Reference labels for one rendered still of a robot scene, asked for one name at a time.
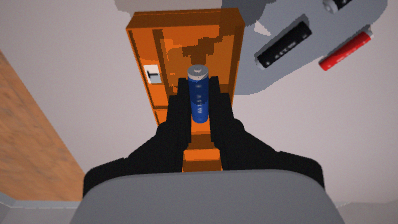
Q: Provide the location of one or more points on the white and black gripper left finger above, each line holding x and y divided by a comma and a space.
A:
163, 153

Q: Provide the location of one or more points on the orange rack of three bins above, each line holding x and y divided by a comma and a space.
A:
218, 48

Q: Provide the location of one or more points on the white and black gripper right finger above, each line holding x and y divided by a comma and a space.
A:
239, 150

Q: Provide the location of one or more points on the black aa battery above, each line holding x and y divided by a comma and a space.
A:
287, 42
334, 5

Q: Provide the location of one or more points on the red battery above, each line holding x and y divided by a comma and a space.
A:
347, 49

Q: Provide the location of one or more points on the blue aa battery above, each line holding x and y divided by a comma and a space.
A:
198, 88

